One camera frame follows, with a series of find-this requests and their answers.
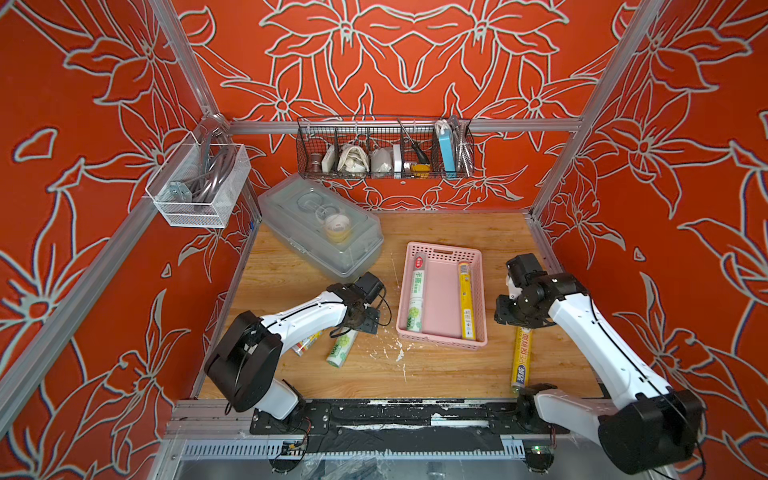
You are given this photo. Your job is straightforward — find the green wrap roll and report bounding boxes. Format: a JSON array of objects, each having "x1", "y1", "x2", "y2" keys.
[
  {"x1": 406, "y1": 254, "x2": 426, "y2": 332},
  {"x1": 326, "y1": 330, "x2": 358, "y2": 368}
]

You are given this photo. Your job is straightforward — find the yellow wrap roll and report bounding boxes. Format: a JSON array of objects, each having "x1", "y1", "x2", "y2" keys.
[
  {"x1": 511, "y1": 327, "x2": 533, "y2": 391},
  {"x1": 292, "y1": 331, "x2": 323, "y2": 356},
  {"x1": 458, "y1": 261, "x2": 476, "y2": 341}
]

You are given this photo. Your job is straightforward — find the pink plastic basket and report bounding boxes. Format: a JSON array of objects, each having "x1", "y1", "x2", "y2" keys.
[{"x1": 396, "y1": 241, "x2": 488, "y2": 351}]

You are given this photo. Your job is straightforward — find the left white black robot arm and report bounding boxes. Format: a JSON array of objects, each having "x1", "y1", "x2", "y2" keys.
[{"x1": 204, "y1": 272, "x2": 386, "y2": 420}]

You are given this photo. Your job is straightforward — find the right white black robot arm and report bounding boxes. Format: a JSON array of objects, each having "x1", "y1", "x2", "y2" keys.
[{"x1": 494, "y1": 254, "x2": 704, "y2": 474}]

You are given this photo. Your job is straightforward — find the clear plastic storage box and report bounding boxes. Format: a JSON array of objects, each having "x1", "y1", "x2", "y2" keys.
[{"x1": 257, "y1": 174, "x2": 384, "y2": 283}]

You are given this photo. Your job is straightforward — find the tape roll on box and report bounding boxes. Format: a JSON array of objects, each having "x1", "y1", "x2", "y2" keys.
[{"x1": 323, "y1": 213, "x2": 352, "y2": 244}]

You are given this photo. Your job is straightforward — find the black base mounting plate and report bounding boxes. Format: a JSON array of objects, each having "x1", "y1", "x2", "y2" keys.
[{"x1": 249, "y1": 398, "x2": 567, "y2": 435}]

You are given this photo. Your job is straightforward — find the white cloth in wire basket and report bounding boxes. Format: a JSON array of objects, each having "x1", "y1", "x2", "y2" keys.
[{"x1": 337, "y1": 144, "x2": 370, "y2": 176}]

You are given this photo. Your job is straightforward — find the black wire wall basket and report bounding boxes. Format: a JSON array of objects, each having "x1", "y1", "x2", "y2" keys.
[{"x1": 296, "y1": 116, "x2": 476, "y2": 181}]

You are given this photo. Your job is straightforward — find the blue box in wire basket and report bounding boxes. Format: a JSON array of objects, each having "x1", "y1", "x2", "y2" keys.
[{"x1": 435, "y1": 120, "x2": 456, "y2": 178}]

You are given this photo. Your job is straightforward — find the clear wall bin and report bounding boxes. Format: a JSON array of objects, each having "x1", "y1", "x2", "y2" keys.
[{"x1": 145, "y1": 133, "x2": 250, "y2": 229}]

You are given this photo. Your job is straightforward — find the grey cables in bin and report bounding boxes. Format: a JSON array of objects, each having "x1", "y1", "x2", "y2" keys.
[{"x1": 167, "y1": 122, "x2": 235, "y2": 204}]

